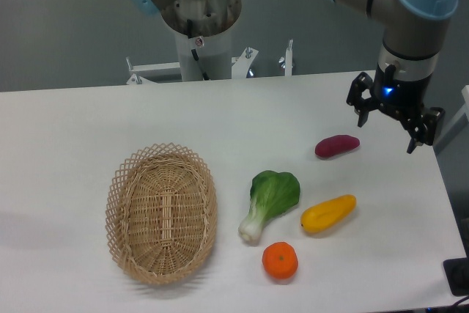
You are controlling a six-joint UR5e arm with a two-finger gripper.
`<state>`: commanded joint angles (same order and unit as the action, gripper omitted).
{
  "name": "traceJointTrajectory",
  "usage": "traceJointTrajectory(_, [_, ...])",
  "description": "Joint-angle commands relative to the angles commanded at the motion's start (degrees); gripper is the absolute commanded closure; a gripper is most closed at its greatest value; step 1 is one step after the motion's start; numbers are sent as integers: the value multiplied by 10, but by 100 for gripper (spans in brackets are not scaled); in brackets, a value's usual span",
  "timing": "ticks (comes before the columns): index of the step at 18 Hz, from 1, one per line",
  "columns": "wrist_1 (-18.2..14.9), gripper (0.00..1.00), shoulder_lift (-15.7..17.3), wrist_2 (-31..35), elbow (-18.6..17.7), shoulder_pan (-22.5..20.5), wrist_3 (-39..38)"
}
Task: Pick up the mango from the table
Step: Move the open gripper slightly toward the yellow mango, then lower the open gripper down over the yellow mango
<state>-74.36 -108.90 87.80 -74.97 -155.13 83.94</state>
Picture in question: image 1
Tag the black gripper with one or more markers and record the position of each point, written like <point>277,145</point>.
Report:
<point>402,100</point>

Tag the yellow mango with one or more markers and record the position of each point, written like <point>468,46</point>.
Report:
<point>327,214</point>

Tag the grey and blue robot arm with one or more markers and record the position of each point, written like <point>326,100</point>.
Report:
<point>414,34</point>

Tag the purple sweet potato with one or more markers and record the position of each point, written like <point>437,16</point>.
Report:
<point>336,145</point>

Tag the green bok choy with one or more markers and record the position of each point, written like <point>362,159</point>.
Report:
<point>271,195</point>

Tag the black device at table edge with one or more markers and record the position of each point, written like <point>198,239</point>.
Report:
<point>456,271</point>

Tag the orange tangerine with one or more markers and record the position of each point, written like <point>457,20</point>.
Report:
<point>280,261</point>

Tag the woven wicker basket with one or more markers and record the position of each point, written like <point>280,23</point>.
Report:
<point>161,214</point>

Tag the white frame at right edge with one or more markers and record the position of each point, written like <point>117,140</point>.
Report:
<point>455,125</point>

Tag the white pedestal base frame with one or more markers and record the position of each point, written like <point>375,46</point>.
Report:
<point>241,67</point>

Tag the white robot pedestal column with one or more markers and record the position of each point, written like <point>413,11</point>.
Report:
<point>204,58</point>

